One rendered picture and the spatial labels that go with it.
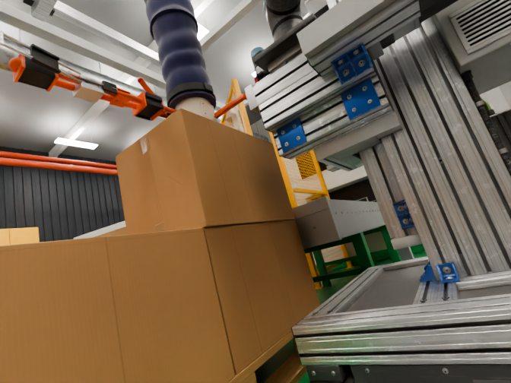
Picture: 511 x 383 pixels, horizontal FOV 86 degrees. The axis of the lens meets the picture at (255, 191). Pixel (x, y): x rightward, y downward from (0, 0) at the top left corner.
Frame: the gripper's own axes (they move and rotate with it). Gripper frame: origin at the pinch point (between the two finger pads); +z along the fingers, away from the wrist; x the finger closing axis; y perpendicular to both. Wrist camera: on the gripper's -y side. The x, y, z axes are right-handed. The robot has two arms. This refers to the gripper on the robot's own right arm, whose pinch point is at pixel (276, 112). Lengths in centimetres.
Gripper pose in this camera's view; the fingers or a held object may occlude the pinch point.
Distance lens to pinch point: 142.9
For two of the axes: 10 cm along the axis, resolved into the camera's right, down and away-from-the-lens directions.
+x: 7.8, -3.3, -5.3
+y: -5.8, -0.5, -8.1
